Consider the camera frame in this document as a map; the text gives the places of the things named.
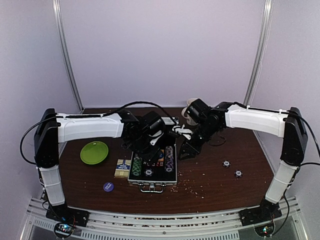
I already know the left circuit board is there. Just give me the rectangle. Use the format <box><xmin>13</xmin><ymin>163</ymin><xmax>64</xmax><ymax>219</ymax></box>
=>
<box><xmin>53</xmin><ymin>222</ymin><xmax>76</xmax><ymax>239</ymax></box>

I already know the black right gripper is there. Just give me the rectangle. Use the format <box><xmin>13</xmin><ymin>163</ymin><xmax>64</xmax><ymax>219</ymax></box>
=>
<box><xmin>178</xmin><ymin>121</ymin><xmax>220</xmax><ymax>160</ymax></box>

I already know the circuit board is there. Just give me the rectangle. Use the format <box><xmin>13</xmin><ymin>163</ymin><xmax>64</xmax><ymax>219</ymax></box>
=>
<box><xmin>53</xmin><ymin>222</ymin><xmax>76</xmax><ymax>239</ymax></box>
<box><xmin>254</xmin><ymin>223</ymin><xmax>275</xmax><ymax>238</ymax></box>

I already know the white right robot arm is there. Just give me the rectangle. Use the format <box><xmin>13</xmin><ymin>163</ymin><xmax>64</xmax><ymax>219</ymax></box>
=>
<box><xmin>178</xmin><ymin>98</ymin><xmax>313</xmax><ymax>221</ymax></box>

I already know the purple round button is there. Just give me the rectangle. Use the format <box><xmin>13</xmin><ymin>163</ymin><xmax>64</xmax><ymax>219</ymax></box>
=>
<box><xmin>103</xmin><ymin>182</ymin><xmax>114</xmax><ymax>193</ymax></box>

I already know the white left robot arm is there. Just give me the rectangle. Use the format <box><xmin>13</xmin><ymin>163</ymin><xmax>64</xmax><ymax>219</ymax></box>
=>
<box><xmin>30</xmin><ymin>107</ymin><xmax>166</xmax><ymax>222</ymax></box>

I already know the green plate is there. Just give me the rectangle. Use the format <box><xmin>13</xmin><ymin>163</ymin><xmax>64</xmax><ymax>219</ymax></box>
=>
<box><xmin>80</xmin><ymin>141</ymin><xmax>109</xmax><ymax>165</ymax></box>

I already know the cream ceramic mug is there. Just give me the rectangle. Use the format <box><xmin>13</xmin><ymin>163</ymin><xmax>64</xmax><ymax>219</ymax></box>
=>
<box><xmin>181</xmin><ymin>98</ymin><xmax>199</xmax><ymax>126</ymax></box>

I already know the green chip stack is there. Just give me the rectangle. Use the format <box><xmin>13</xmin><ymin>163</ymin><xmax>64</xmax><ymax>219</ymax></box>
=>
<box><xmin>132</xmin><ymin>155</ymin><xmax>143</xmax><ymax>177</ymax></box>

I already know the blue beige chip stack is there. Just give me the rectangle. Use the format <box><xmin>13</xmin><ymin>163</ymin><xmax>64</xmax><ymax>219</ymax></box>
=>
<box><xmin>165</xmin><ymin>145</ymin><xmax>174</xmax><ymax>159</ymax></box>

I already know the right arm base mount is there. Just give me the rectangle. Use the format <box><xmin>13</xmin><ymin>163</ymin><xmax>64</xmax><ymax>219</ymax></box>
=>
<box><xmin>238</xmin><ymin>206</ymin><xmax>282</xmax><ymax>226</ymax></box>

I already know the right circuit board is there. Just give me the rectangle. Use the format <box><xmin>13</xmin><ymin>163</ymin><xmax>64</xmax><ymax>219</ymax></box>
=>
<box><xmin>254</xmin><ymin>223</ymin><xmax>275</xmax><ymax>238</ymax></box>

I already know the aluminium poker case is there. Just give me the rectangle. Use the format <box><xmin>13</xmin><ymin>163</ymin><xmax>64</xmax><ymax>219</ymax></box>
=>
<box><xmin>127</xmin><ymin>117</ymin><xmax>178</xmax><ymax>194</ymax></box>

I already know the red dice set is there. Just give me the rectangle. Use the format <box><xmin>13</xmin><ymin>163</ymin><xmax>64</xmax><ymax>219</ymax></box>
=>
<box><xmin>143</xmin><ymin>162</ymin><xmax>164</xmax><ymax>167</ymax></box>

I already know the right aluminium frame post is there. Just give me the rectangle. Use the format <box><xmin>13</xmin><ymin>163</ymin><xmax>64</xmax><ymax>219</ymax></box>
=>
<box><xmin>243</xmin><ymin>0</ymin><xmax>273</xmax><ymax>106</ymax></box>

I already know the blue Texas Hold'em card box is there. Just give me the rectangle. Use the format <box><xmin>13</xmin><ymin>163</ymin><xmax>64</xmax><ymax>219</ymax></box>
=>
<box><xmin>114</xmin><ymin>159</ymin><xmax>132</xmax><ymax>179</ymax></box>

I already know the aluminium frame post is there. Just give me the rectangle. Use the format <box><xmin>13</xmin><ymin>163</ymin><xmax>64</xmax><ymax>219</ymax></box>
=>
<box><xmin>52</xmin><ymin>0</ymin><xmax>85</xmax><ymax>113</ymax></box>
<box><xmin>243</xmin><ymin>0</ymin><xmax>273</xmax><ymax>106</ymax></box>

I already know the aluminium front rail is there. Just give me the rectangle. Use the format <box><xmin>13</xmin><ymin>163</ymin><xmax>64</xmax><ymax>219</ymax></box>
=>
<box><xmin>18</xmin><ymin>197</ymin><xmax>310</xmax><ymax>240</ymax></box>

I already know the purple poker chip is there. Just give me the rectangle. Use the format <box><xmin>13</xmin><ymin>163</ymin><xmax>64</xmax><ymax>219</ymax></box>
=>
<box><xmin>165</xmin><ymin>167</ymin><xmax>173</xmax><ymax>173</ymax></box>
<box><xmin>222</xmin><ymin>160</ymin><xmax>231</xmax><ymax>168</ymax></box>
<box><xmin>144</xmin><ymin>169</ymin><xmax>153</xmax><ymax>176</ymax></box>
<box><xmin>234</xmin><ymin>170</ymin><xmax>243</xmax><ymax>178</ymax></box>

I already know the left aluminium frame post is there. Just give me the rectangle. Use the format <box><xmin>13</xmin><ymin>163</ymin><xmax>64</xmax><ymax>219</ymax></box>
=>
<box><xmin>52</xmin><ymin>0</ymin><xmax>85</xmax><ymax>113</ymax></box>

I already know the red card box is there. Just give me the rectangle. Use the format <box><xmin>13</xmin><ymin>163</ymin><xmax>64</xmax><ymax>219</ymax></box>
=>
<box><xmin>158</xmin><ymin>149</ymin><xmax>165</xmax><ymax>162</ymax></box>

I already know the purple chip stack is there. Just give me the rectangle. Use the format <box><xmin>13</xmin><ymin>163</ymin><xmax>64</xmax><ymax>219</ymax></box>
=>
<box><xmin>165</xmin><ymin>158</ymin><xmax>174</xmax><ymax>170</ymax></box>

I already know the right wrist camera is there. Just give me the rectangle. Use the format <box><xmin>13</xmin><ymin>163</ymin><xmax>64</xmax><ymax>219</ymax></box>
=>
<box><xmin>190</xmin><ymin>98</ymin><xmax>211</xmax><ymax>124</ymax></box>

